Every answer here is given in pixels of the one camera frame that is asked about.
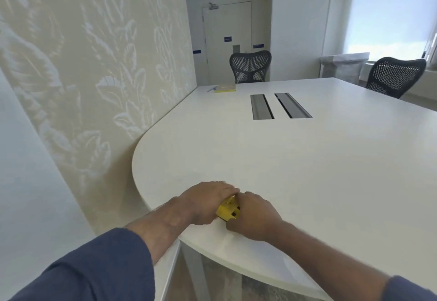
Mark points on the person's right hand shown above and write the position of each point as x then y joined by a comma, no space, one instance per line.
254,218

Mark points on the person's left hand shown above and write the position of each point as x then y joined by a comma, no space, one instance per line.
201,203

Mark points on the person's right fingers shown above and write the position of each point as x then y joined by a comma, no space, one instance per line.
244,198

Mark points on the person's left fingers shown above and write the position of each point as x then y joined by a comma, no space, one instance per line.
227,188

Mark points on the yellow tape measure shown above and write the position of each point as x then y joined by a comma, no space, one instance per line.
229,210

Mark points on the person's right forearm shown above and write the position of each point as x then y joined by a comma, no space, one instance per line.
344,270

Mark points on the person's left forearm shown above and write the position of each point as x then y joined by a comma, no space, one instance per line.
102,263

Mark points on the yellow sticky note pad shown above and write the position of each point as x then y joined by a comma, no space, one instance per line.
226,88

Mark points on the blue pen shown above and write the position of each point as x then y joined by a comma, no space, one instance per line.
211,89

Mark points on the black mesh office chair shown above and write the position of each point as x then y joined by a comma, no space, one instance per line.
251,67
396,75

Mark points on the white door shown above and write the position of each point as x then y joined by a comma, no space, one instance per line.
228,41

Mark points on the silver door closer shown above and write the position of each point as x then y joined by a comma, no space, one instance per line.
213,5

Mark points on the white roller blind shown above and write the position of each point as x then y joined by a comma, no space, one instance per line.
389,10

